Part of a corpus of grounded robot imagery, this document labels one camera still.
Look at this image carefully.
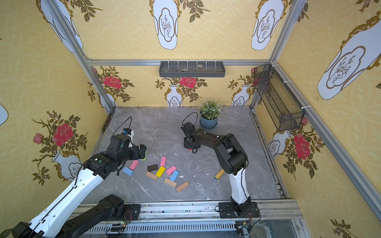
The pink block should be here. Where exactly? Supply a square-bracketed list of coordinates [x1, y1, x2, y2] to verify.
[129, 160, 140, 171]
[165, 166, 177, 176]
[160, 157, 167, 167]

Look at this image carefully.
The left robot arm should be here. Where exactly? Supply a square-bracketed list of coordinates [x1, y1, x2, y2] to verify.
[11, 130, 146, 238]

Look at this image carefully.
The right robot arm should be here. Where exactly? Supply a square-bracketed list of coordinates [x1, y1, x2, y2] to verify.
[181, 122, 251, 213]

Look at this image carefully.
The green block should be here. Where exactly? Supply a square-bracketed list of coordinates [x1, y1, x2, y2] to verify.
[141, 152, 147, 161]

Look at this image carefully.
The light blue block left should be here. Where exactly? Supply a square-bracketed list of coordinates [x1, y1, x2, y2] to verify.
[122, 167, 134, 176]

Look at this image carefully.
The dark brown block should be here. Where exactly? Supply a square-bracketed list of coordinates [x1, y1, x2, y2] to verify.
[147, 164, 159, 172]

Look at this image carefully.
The wooden block left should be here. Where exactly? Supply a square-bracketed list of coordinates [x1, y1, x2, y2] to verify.
[145, 171, 158, 180]

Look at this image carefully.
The wooden block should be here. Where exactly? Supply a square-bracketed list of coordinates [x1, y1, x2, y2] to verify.
[164, 178, 177, 188]
[176, 181, 190, 192]
[145, 171, 158, 180]

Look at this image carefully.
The yellow block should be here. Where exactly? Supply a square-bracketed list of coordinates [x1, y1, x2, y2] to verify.
[156, 166, 166, 178]

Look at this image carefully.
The potted green plant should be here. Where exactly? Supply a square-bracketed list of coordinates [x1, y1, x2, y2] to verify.
[199, 100, 221, 129]

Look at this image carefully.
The blue block centre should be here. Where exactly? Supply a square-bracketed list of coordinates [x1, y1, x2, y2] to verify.
[170, 170, 179, 181]

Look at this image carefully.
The wooden block right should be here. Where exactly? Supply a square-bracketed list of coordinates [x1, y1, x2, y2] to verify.
[176, 181, 190, 192]

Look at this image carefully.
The wooden block middle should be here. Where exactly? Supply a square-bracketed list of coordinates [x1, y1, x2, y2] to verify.
[164, 178, 177, 188]

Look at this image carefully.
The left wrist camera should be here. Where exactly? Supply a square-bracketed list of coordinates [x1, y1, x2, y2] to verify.
[122, 128, 134, 148]

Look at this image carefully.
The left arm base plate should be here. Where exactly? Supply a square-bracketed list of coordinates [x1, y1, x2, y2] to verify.
[120, 203, 141, 222]

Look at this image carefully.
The circuit board with wires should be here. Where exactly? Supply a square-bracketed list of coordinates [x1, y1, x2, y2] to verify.
[105, 222, 128, 238]

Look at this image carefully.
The grey wall shelf tray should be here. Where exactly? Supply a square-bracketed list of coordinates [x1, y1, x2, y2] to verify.
[159, 60, 226, 78]

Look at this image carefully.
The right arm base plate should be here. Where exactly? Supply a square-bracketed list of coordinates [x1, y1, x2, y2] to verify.
[217, 201, 260, 219]

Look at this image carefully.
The aluminium rail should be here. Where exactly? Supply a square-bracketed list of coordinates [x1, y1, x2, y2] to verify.
[44, 198, 312, 238]

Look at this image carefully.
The black wire mesh basket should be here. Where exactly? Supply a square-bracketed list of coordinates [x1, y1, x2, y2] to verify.
[254, 64, 305, 131]

